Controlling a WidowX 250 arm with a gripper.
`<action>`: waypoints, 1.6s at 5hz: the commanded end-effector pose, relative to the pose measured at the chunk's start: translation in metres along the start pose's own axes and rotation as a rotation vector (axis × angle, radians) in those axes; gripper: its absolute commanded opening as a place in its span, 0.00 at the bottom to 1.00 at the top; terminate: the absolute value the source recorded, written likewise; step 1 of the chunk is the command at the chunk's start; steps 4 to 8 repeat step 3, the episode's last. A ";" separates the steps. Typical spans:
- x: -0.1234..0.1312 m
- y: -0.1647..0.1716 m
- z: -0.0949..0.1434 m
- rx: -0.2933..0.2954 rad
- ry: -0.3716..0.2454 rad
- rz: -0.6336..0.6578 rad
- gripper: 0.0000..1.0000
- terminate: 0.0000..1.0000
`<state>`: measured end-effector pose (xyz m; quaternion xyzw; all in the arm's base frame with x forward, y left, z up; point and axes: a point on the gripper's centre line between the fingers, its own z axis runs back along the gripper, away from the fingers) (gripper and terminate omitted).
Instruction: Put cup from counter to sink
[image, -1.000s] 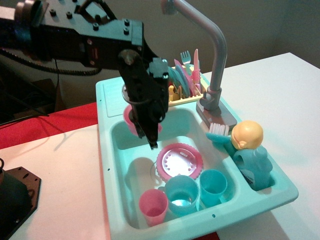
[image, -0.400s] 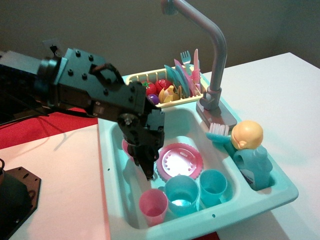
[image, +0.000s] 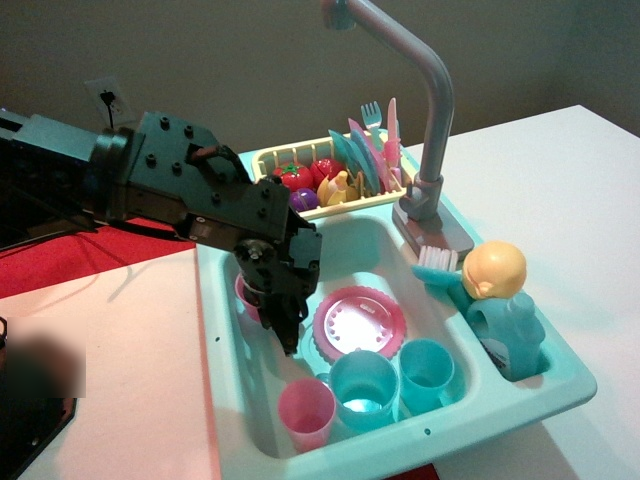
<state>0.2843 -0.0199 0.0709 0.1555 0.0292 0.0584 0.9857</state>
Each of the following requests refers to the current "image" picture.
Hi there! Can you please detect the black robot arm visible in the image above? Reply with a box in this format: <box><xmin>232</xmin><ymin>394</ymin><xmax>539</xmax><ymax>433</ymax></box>
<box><xmin>1</xmin><ymin>111</ymin><xmax>322</xmax><ymax>355</ymax></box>

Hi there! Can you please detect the purple toy fruit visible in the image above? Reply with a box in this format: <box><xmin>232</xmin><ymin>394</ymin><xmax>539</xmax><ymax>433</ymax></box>
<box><xmin>289</xmin><ymin>187</ymin><xmax>320</xmax><ymax>212</ymax></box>

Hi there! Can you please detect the teal toy plate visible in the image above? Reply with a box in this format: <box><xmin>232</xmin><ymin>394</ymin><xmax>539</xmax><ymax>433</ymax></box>
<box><xmin>328</xmin><ymin>130</ymin><xmax>370</xmax><ymax>180</ymax></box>

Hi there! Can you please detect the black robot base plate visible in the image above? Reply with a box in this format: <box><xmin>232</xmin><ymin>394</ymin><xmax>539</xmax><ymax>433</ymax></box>
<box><xmin>1</xmin><ymin>393</ymin><xmax>77</xmax><ymax>479</ymax></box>

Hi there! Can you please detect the teal toy fork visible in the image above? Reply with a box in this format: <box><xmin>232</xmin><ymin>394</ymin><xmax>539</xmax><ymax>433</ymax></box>
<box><xmin>361</xmin><ymin>101</ymin><xmax>382</xmax><ymax>142</ymax></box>

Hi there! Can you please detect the pink toy plate in rack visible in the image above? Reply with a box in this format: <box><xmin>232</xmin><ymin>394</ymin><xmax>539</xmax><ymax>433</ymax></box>
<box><xmin>348</xmin><ymin>118</ymin><xmax>385</xmax><ymax>179</ymax></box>

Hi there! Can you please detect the pink toy knife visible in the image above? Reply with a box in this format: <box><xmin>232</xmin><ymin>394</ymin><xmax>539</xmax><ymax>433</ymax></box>
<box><xmin>383</xmin><ymin>98</ymin><xmax>402</xmax><ymax>183</ymax></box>

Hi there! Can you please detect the teal middle toy cup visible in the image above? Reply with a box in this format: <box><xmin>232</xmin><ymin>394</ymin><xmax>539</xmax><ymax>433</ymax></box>
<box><xmin>316</xmin><ymin>350</ymin><xmax>400</xmax><ymax>432</ymax></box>

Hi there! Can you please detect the red toy tomato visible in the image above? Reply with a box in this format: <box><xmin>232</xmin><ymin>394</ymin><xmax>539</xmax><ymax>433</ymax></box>
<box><xmin>272</xmin><ymin>162</ymin><xmax>314</xmax><ymax>193</ymax></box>

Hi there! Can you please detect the pink toy mug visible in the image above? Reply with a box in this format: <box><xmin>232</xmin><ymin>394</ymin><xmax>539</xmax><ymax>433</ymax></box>
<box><xmin>234</xmin><ymin>273</ymin><xmax>261</xmax><ymax>324</ymax></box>

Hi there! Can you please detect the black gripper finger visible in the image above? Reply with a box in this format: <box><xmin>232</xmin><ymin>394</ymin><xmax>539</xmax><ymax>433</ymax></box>
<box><xmin>270</xmin><ymin>312</ymin><xmax>305</xmax><ymax>357</ymax></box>

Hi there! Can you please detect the yellow toy banana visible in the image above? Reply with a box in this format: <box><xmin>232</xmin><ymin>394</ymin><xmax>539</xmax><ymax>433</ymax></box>
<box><xmin>317</xmin><ymin>170</ymin><xmax>359</xmax><ymax>207</ymax></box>

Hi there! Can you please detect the red toy apple half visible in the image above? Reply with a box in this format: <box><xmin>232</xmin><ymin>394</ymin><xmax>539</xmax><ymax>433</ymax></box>
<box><xmin>309</xmin><ymin>158</ymin><xmax>345</xmax><ymax>188</ymax></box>

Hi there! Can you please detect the black power cable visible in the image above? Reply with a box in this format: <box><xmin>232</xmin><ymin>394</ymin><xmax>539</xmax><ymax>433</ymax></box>
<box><xmin>99</xmin><ymin>88</ymin><xmax>119</xmax><ymax>129</ymax></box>

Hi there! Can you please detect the pink scalloped plate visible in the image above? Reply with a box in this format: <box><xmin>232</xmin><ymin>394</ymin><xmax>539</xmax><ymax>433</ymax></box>
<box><xmin>312</xmin><ymin>286</ymin><xmax>407</xmax><ymax>363</ymax></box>

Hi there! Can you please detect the pink toy cup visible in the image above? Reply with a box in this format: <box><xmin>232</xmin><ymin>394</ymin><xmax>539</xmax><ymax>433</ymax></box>
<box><xmin>278</xmin><ymin>378</ymin><xmax>336</xmax><ymax>453</ymax></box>

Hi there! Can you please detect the cream dish rack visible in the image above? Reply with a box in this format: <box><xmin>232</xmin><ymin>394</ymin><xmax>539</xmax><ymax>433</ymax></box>
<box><xmin>251</xmin><ymin>125</ymin><xmax>415</xmax><ymax>220</ymax></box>

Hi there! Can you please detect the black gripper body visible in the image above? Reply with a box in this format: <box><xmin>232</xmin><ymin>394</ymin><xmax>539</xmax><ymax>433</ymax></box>
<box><xmin>234</xmin><ymin>228</ymin><xmax>322</xmax><ymax>329</ymax></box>

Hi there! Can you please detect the white wall outlet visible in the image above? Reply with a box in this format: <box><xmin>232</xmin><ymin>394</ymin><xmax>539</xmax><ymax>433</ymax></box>
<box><xmin>84</xmin><ymin>76</ymin><xmax>136</xmax><ymax>127</ymax></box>

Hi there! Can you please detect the teal dish brush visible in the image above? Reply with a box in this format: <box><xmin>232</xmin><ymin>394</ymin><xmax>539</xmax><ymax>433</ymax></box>
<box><xmin>411</xmin><ymin>246</ymin><xmax>473</xmax><ymax>314</ymax></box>

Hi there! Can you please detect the teal soap bottle yellow cap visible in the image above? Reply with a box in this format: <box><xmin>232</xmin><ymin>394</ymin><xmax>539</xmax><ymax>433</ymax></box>
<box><xmin>462</xmin><ymin>240</ymin><xmax>546</xmax><ymax>382</ymax></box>

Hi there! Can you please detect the teal toy sink unit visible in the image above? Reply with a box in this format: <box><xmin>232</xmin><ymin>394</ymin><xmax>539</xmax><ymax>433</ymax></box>
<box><xmin>196</xmin><ymin>203</ymin><xmax>597</xmax><ymax>479</ymax></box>

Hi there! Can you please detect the teal right toy cup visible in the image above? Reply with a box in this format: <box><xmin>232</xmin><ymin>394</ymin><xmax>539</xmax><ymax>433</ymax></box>
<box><xmin>399</xmin><ymin>338</ymin><xmax>455</xmax><ymax>415</ymax></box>

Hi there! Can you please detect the red cloth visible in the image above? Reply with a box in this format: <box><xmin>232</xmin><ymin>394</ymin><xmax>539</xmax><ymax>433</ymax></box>
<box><xmin>1</xmin><ymin>226</ymin><xmax>195</xmax><ymax>298</ymax></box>

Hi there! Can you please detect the blue toy plate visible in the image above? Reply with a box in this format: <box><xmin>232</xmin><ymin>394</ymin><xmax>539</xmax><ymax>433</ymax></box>
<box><xmin>350</xmin><ymin>129</ymin><xmax>387</xmax><ymax>195</ymax></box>

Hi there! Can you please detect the grey toy faucet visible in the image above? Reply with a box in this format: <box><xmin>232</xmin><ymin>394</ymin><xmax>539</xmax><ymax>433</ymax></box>
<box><xmin>321</xmin><ymin>1</ymin><xmax>474</xmax><ymax>260</ymax></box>

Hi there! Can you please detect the teal toy cup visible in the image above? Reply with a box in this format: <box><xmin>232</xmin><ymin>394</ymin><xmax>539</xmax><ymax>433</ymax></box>
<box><xmin>316</xmin><ymin>350</ymin><xmax>400</xmax><ymax>432</ymax></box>
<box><xmin>399</xmin><ymin>338</ymin><xmax>455</xmax><ymax>415</ymax></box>

